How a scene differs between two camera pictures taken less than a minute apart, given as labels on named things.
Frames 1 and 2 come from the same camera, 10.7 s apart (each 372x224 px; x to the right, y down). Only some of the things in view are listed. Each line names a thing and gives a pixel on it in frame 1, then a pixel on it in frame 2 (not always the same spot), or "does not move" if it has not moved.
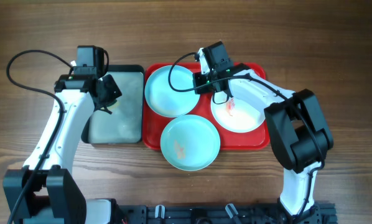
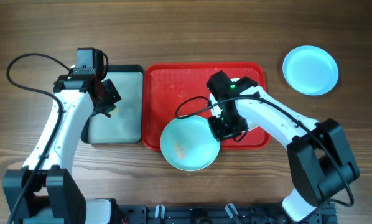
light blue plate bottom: x=190 y=142 does not move
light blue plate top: x=166 y=101 -> x=311 y=70
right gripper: x=199 y=83 -> x=228 y=127
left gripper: x=110 y=92 does not move
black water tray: x=125 y=124 does not move
